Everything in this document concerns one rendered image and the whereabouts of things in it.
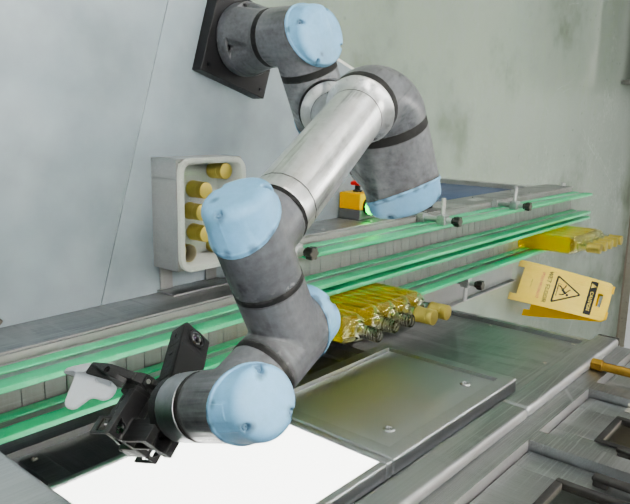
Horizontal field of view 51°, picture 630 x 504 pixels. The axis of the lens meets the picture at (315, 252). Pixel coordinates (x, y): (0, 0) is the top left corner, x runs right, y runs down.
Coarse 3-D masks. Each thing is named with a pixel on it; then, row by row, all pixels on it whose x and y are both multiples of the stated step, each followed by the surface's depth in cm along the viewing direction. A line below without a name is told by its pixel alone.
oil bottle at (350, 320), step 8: (344, 312) 137; (352, 312) 138; (344, 320) 134; (352, 320) 134; (360, 320) 135; (344, 328) 134; (352, 328) 134; (336, 336) 136; (344, 336) 134; (352, 336) 134
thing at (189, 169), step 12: (228, 156) 136; (180, 168) 126; (192, 168) 137; (204, 168) 140; (240, 168) 139; (180, 180) 127; (204, 180) 140; (216, 180) 143; (228, 180) 141; (180, 192) 127; (180, 204) 128; (180, 216) 128; (180, 228) 129; (180, 240) 129; (192, 240) 140; (180, 252) 130; (204, 252) 143; (180, 264) 130; (192, 264) 133; (204, 264) 134; (216, 264) 137
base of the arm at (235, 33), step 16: (224, 16) 135; (240, 16) 133; (256, 16) 131; (224, 32) 134; (240, 32) 133; (224, 48) 135; (240, 48) 134; (256, 48) 132; (240, 64) 137; (256, 64) 136
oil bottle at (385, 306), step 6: (336, 294) 150; (342, 294) 150; (348, 294) 150; (354, 294) 150; (360, 294) 150; (360, 300) 146; (366, 300) 145; (372, 300) 146; (378, 300) 146; (384, 300) 146; (378, 306) 143; (384, 306) 143; (390, 306) 144; (384, 312) 142; (390, 312) 143
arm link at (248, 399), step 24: (240, 360) 66; (264, 360) 66; (192, 384) 66; (216, 384) 63; (240, 384) 61; (264, 384) 62; (288, 384) 64; (192, 408) 65; (216, 408) 62; (240, 408) 60; (264, 408) 62; (288, 408) 63; (192, 432) 66; (216, 432) 63; (240, 432) 60; (264, 432) 61
